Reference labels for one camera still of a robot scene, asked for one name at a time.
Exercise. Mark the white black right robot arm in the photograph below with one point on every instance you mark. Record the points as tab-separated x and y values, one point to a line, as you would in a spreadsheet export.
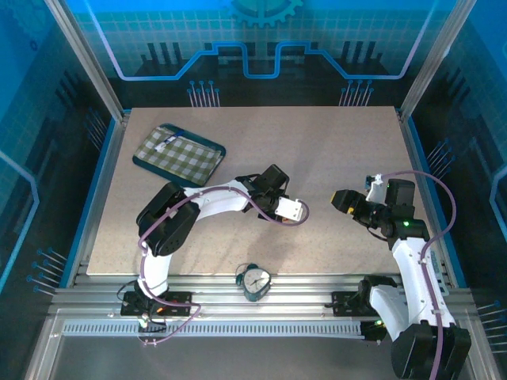
412	277

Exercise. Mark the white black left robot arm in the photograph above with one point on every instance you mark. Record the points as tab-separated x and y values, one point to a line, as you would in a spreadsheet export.
218	202

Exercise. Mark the dark teal tray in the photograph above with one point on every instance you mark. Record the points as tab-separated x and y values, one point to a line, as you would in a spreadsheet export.
220	150

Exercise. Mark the green white checkered cloth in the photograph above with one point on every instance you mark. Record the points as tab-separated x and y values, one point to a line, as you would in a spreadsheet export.
186	158

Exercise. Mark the teal alarm clock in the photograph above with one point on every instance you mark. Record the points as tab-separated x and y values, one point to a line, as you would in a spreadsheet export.
255	282

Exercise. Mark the black electronics module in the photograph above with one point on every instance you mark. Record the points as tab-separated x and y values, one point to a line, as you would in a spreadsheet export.
374	330

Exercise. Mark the aluminium side rail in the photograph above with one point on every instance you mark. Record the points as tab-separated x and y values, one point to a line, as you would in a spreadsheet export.
104	190
416	158

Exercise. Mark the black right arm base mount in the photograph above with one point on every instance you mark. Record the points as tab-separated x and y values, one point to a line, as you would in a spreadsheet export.
344	302

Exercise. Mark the aluminium front rail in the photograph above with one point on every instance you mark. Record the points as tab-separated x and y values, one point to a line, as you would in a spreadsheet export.
301	293

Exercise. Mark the aluminium frame post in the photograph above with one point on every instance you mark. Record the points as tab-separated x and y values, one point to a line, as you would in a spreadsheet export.
92	63
433	59

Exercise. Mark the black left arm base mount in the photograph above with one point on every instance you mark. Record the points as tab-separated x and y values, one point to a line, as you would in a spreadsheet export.
178	305

